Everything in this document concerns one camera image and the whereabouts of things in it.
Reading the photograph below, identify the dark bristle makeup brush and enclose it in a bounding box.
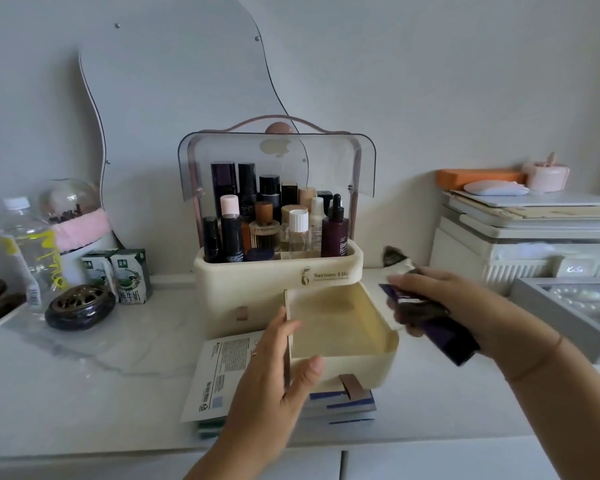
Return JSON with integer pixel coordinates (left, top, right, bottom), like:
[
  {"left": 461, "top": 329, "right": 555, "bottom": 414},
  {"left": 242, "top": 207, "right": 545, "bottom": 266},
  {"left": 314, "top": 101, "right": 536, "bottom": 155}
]
[{"left": 382, "top": 246, "right": 422, "bottom": 276}]

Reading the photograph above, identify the black cosmetic tube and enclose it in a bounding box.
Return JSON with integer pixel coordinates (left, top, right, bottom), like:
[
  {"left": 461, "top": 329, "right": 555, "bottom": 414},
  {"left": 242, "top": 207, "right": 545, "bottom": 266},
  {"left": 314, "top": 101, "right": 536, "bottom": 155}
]
[{"left": 202, "top": 216, "right": 222, "bottom": 264}]

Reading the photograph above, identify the tall black bottle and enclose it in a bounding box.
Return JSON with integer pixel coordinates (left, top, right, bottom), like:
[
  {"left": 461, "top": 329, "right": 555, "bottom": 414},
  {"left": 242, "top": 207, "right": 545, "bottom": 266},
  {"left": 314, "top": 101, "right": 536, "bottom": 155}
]
[{"left": 237, "top": 163, "right": 259, "bottom": 221}]

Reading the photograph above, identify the purple dropper bottle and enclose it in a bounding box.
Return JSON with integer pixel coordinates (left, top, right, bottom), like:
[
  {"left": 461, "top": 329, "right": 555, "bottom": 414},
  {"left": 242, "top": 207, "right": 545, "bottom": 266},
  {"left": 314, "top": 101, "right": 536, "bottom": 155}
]
[{"left": 321, "top": 194, "right": 350, "bottom": 259}]

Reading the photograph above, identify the grey jewelry box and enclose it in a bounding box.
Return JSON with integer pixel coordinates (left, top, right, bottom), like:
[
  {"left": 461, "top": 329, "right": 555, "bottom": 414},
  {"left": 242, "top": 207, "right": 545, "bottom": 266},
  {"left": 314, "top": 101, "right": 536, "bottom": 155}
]
[{"left": 509, "top": 277, "right": 600, "bottom": 366}]

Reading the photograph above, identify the clear organizer lid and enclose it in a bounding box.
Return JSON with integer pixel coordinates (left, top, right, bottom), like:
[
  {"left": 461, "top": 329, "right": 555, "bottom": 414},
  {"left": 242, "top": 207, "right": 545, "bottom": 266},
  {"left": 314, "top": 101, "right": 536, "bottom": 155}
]
[{"left": 178, "top": 128, "right": 377, "bottom": 203}]

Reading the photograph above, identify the white pearl necklace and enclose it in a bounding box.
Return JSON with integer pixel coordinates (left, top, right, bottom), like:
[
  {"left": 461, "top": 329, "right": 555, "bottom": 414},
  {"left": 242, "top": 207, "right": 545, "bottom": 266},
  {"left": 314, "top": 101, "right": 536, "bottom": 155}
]
[{"left": 549, "top": 286, "right": 600, "bottom": 321}]

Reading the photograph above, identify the dark purple cosmetic tube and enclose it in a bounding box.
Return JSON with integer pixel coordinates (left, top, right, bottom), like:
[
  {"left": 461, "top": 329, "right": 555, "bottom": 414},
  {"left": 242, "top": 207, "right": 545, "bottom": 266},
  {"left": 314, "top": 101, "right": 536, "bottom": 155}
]
[{"left": 378, "top": 283, "right": 481, "bottom": 367}]

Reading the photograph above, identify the white printed mask packet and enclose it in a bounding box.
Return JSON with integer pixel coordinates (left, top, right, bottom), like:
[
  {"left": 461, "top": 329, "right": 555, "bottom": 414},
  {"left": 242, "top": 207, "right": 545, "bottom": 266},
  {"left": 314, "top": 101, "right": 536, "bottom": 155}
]
[{"left": 180, "top": 330, "right": 267, "bottom": 424}]

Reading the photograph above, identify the green white milk carton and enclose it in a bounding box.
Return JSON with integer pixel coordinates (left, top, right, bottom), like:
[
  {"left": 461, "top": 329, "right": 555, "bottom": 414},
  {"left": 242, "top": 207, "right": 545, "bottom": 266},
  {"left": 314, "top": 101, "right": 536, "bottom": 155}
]
[
  {"left": 110, "top": 248, "right": 154, "bottom": 305},
  {"left": 81, "top": 250, "right": 119, "bottom": 303}
]

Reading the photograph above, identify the dark round incense burner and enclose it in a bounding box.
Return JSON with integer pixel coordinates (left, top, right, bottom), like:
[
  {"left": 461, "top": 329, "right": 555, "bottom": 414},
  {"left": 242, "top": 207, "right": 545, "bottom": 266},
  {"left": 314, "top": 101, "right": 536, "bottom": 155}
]
[{"left": 44, "top": 284, "right": 117, "bottom": 332}]

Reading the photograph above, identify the white cabinet door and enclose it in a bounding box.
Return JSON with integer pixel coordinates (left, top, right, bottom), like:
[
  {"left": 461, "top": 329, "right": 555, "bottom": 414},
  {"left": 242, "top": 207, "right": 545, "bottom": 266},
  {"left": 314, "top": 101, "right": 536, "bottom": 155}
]
[
  {"left": 0, "top": 449, "right": 342, "bottom": 480},
  {"left": 342, "top": 435, "right": 563, "bottom": 480}
]

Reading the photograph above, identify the thin wrist bracelet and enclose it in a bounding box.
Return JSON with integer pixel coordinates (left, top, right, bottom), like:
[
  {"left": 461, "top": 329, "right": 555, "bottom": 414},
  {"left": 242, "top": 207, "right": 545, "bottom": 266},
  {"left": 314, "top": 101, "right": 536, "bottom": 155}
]
[{"left": 505, "top": 335, "right": 564, "bottom": 384}]

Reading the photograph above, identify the person's left hand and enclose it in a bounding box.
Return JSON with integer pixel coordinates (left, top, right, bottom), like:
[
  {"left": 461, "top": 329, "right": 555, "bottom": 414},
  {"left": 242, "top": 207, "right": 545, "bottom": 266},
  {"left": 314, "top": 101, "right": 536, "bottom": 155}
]
[{"left": 219, "top": 306, "right": 326, "bottom": 463}]

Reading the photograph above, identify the cream cosmetic organizer box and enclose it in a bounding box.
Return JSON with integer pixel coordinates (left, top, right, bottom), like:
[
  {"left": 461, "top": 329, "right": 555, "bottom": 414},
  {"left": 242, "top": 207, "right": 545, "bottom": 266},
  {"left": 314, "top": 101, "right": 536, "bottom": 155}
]
[{"left": 192, "top": 115, "right": 366, "bottom": 346}]

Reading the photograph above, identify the person's right forearm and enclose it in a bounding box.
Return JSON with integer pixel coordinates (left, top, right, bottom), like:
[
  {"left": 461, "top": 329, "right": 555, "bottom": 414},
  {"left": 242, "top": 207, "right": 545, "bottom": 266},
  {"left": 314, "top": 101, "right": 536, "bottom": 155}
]
[{"left": 501, "top": 331, "right": 600, "bottom": 480}]

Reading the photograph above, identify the grey flat tablet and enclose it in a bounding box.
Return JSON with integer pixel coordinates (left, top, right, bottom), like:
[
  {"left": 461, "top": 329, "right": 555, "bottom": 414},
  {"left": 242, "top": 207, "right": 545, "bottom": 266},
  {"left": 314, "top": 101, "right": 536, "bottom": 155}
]
[{"left": 449, "top": 189, "right": 600, "bottom": 209}]

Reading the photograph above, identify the snow globe with pink band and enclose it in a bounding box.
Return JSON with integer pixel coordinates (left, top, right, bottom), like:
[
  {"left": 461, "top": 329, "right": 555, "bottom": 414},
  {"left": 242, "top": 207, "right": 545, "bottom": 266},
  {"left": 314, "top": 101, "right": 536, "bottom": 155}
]
[{"left": 38, "top": 178, "right": 122, "bottom": 286}]

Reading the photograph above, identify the orange flat box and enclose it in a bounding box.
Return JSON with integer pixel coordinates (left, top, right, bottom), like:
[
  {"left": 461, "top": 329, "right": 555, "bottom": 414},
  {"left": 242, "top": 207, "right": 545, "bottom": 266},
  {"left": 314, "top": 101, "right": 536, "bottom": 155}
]
[{"left": 435, "top": 168, "right": 527, "bottom": 192}]

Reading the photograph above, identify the black bottle with glossy cap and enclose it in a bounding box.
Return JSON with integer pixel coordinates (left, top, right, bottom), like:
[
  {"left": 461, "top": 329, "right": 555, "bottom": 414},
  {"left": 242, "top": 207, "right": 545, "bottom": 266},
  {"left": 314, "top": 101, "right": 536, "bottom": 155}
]
[{"left": 258, "top": 175, "right": 281, "bottom": 223}]

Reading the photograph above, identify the black bottle with pink cap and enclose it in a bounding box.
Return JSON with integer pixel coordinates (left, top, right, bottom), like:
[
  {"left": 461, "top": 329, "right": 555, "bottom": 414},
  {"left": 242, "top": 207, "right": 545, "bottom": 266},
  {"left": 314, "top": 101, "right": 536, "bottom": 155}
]
[{"left": 219, "top": 194, "right": 245, "bottom": 264}]

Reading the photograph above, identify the wavy frameless mirror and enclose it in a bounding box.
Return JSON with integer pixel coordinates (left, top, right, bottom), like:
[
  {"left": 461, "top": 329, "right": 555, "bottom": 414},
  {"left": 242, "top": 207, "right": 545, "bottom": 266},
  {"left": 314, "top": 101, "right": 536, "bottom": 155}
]
[{"left": 77, "top": 0, "right": 312, "bottom": 251}]

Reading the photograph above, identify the cream organizer drawer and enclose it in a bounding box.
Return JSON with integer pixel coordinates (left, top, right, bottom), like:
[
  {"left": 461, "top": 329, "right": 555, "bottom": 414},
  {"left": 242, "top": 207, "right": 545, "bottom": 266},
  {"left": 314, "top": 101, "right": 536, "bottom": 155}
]
[{"left": 283, "top": 280, "right": 400, "bottom": 396}]

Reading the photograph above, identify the white ribbed storage box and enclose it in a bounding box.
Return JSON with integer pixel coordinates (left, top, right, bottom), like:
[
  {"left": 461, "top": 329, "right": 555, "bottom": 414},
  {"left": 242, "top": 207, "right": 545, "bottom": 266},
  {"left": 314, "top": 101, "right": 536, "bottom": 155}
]
[{"left": 429, "top": 205, "right": 600, "bottom": 296}]

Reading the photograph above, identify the slim white bottle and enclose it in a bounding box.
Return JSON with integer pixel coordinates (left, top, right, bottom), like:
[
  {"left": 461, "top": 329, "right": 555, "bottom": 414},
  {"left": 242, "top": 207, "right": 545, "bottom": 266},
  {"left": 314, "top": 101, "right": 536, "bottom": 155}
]
[{"left": 309, "top": 196, "right": 327, "bottom": 256}]

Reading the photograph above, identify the tall dark purple bottle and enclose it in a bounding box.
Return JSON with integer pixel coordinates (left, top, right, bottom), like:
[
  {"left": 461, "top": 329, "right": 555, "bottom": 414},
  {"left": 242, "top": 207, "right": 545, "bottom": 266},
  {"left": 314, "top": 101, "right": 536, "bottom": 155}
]
[{"left": 210, "top": 162, "right": 238, "bottom": 216}]

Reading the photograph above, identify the person's left forearm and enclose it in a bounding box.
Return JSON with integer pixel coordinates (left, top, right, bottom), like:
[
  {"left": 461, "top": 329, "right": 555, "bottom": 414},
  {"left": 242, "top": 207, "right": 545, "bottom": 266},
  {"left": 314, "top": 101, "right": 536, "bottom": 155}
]
[{"left": 182, "top": 435, "right": 282, "bottom": 480}]

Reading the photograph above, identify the stack of blue white packets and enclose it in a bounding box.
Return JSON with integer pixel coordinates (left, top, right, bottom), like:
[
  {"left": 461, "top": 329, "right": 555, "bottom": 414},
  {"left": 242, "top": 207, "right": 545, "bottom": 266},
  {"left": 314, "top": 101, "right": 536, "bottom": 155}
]
[{"left": 195, "top": 388, "right": 378, "bottom": 439}]

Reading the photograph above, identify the clear plastic water bottle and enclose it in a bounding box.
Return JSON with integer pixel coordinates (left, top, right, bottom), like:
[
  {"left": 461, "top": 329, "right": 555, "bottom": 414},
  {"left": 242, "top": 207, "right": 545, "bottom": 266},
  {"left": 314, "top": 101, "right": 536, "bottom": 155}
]
[{"left": 0, "top": 196, "right": 69, "bottom": 316}]

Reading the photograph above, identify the pink cup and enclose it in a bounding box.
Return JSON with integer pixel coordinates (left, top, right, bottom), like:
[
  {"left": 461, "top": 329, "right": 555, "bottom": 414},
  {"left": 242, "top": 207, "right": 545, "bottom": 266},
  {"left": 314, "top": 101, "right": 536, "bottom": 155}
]
[{"left": 522, "top": 152, "right": 571, "bottom": 192}]

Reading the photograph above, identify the perfume bottle with brown cap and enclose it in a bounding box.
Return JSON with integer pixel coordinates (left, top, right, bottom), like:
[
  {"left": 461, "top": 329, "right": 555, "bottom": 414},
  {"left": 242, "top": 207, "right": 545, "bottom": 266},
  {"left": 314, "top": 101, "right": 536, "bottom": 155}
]
[{"left": 249, "top": 201, "right": 282, "bottom": 253}]

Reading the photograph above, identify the white computer mouse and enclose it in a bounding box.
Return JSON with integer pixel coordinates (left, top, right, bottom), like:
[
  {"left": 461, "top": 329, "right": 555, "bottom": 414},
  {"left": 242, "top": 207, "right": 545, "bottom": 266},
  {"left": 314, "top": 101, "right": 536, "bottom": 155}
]
[{"left": 463, "top": 180, "right": 530, "bottom": 197}]

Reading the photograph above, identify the person's right hand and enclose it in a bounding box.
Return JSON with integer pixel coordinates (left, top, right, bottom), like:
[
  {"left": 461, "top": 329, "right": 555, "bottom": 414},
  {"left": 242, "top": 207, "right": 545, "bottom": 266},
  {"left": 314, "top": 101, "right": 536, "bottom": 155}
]
[{"left": 385, "top": 267, "right": 552, "bottom": 374}]

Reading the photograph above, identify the clear bottle with white cap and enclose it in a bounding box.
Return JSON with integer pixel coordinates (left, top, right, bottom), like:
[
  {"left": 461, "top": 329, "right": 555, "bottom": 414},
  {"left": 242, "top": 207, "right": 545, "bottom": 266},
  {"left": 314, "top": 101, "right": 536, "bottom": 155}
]
[{"left": 288, "top": 209, "right": 310, "bottom": 253}]

